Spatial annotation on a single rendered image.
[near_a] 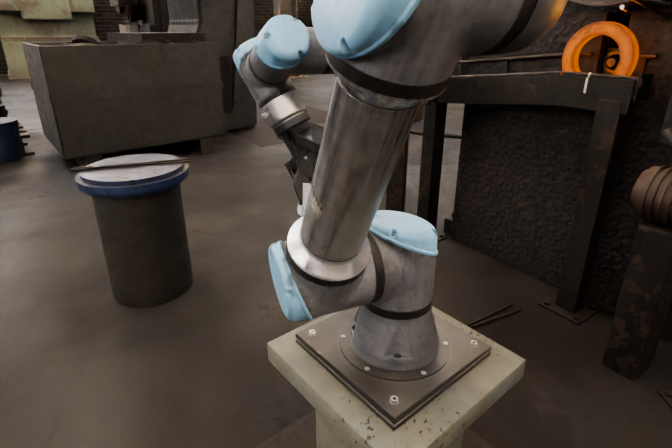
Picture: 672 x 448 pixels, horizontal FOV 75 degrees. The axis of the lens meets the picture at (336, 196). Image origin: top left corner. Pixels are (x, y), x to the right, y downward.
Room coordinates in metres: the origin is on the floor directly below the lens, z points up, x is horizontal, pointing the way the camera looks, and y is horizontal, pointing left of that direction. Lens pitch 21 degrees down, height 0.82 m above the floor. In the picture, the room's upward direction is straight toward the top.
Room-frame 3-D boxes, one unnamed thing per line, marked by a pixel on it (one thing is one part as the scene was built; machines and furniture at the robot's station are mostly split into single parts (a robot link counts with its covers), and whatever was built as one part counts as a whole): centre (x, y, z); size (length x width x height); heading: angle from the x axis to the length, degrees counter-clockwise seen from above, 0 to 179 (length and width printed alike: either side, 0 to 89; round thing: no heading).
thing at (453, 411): (0.62, -0.10, 0.28); 0.32 x 0.32 x 0.04; 40
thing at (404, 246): (0.62, -0.09, 0.49); 0.13 x 0.12 x 0.14; 114
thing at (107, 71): (3.08, 1.44, 0.39); 1.03 x 0.83 x 0.79; 129
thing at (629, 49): (1.23, -0.70, 0.75); 0.18 x 0.03 x 0.18; 34
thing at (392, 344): (0.62, -0.10, 0.37); 0.15 x 0.15 x 0.10
